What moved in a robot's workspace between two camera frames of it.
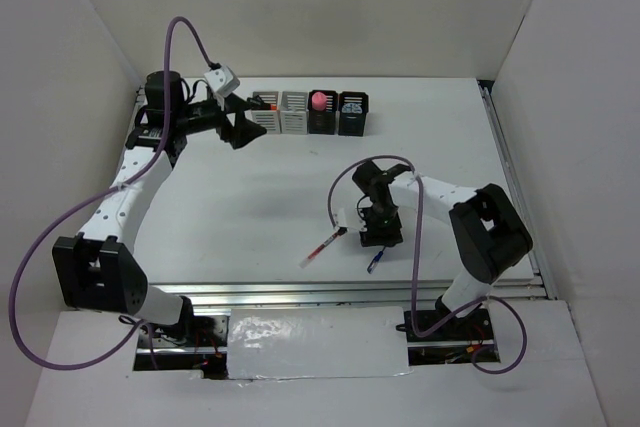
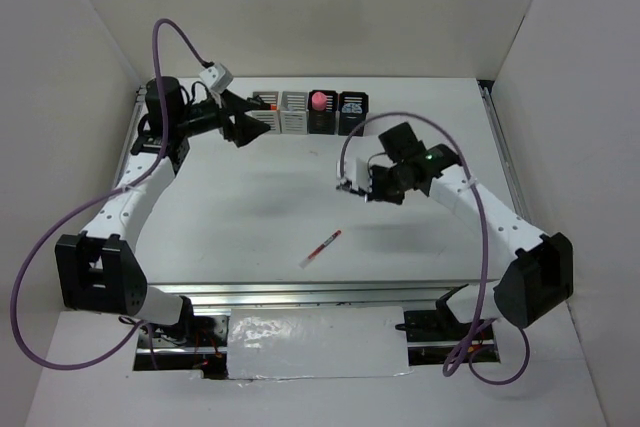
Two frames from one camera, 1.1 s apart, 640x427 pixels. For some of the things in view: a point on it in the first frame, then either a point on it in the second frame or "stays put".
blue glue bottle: [352, 108] stays put
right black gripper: [373, 236] -> [376, 194]
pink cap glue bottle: [319, 101] stays put
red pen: [306, 259] stays put
